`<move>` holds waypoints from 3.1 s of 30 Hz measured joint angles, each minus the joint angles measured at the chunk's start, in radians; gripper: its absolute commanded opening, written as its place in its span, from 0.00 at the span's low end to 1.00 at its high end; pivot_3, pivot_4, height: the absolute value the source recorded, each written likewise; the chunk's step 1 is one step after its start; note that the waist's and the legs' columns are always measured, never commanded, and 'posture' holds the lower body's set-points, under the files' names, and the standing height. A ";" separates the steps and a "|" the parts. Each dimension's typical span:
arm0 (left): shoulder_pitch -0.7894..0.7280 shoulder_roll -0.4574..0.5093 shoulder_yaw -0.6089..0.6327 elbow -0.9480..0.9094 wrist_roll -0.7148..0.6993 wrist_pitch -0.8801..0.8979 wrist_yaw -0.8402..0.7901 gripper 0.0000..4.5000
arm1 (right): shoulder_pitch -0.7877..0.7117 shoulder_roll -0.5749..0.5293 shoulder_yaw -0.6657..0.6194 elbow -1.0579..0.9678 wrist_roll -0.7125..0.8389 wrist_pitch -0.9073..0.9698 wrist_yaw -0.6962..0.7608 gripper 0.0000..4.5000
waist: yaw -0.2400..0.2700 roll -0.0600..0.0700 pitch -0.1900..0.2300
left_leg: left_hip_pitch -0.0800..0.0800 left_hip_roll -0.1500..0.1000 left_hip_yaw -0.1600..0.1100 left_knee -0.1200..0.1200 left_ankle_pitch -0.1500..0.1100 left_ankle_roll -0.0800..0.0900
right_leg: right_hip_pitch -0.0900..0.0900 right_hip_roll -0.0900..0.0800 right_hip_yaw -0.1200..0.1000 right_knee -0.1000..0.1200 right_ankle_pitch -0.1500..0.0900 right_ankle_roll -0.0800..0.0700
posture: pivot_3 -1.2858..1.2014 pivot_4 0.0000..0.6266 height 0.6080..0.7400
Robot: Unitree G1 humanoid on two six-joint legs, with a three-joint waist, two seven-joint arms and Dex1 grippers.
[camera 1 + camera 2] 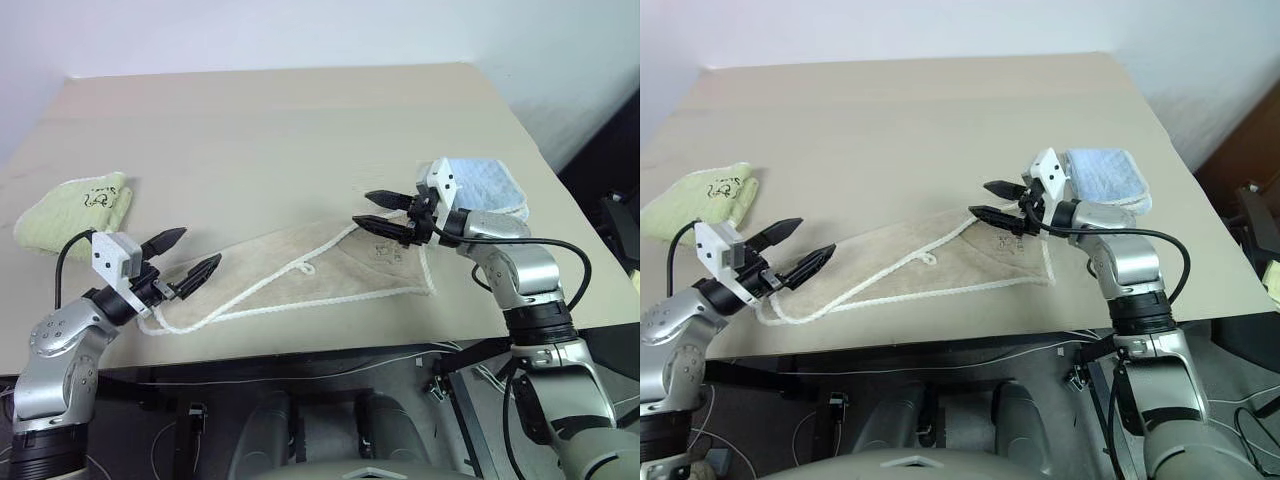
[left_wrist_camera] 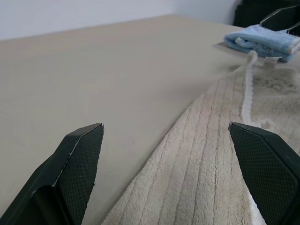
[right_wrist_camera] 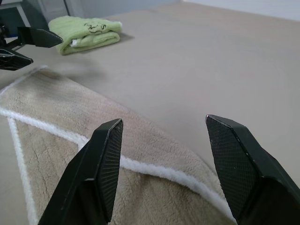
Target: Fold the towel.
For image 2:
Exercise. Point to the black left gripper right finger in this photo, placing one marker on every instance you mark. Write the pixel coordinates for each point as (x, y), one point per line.
(269, 168)

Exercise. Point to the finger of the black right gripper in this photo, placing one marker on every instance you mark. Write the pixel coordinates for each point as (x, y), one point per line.
(283, 20)

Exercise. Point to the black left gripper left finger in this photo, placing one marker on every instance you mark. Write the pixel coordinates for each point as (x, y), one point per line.
(70, 168)

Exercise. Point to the beige ribbed towel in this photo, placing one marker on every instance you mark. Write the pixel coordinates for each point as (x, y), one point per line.
(199, 152)

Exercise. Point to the light blue folded towel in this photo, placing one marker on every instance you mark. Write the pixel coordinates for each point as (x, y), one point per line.
(262, 39)

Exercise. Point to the dark chair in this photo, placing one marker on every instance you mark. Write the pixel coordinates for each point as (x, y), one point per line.
(248, 11)

